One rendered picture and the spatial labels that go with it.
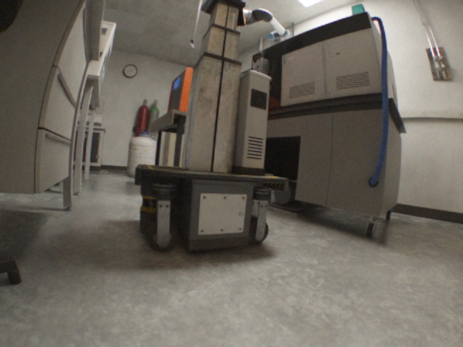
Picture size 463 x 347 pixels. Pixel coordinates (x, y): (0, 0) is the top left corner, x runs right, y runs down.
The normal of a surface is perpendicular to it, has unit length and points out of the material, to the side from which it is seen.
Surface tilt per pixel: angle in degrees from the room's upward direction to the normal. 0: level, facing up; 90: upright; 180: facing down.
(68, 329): 0
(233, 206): 90
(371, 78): 90
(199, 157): 90
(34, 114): 90
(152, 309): 0
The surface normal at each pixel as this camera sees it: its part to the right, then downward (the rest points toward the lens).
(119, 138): 0.59, 0.08
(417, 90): -0.80, -0.05
